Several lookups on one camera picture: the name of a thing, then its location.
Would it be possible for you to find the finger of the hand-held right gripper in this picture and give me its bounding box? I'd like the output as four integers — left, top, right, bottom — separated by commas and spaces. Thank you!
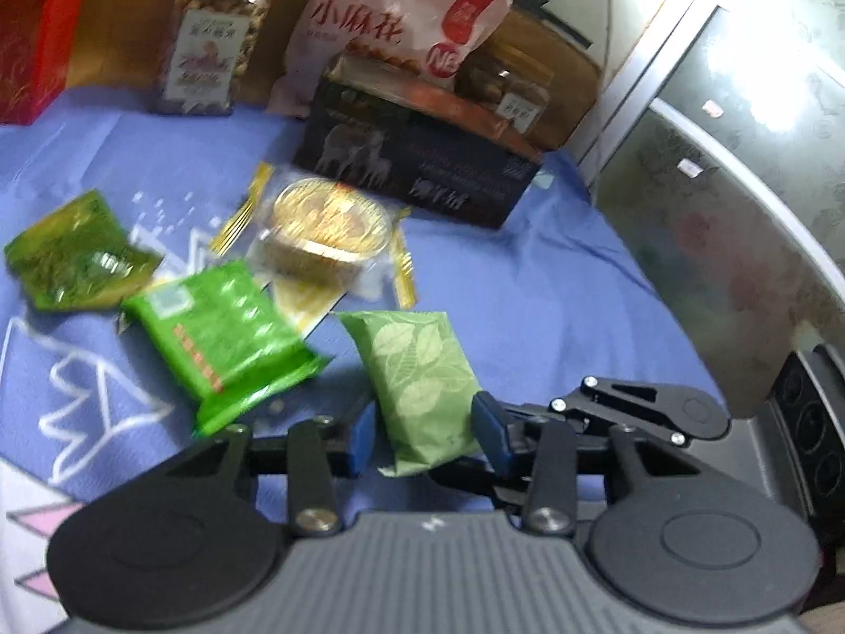
551, 375, 733, 446

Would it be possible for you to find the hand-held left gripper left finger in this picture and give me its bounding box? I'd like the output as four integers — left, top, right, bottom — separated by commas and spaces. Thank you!
157, 402, 380, 539

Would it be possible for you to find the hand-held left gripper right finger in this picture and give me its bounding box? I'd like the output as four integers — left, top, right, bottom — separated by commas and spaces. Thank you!
471, 391, 705, 539

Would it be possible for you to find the light green leaf-print packet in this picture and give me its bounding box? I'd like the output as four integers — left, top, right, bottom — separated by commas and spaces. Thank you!
336, 310, 486, 478

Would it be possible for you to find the clear yellow-edged pastry packet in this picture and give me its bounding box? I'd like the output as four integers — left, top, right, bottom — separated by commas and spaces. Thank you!
210, 162, 418, 338

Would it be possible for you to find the black cardboard box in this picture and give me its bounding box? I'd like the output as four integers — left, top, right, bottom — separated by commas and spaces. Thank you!
292, 56, 546, 231

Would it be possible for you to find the blue printed blanket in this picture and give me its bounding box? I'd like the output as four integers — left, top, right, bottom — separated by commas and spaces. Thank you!
0, 82, 727, 609

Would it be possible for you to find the frosted glass cabinet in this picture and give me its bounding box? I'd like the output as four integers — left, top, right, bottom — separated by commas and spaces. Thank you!
574, 0, 845, 424

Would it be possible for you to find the pecan jar with gold lid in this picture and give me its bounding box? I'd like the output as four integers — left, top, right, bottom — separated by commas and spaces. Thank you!
455, 40, 556, 146

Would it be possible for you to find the dark green snack packet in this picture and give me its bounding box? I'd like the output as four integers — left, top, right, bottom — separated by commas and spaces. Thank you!
3, 189, 166, 313

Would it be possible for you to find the cashew jar with gold lid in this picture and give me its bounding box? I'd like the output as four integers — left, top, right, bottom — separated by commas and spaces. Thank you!
146, 0, 277, 116

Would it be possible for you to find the large pink snack bag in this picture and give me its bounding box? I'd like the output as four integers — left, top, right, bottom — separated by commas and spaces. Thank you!
267, 0, 514, 116

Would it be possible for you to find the wooden board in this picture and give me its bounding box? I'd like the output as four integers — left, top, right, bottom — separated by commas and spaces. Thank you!
86, 0, 331, 107

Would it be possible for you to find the red gift box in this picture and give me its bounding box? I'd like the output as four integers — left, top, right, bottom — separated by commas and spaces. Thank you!
0, 0, 100, 128

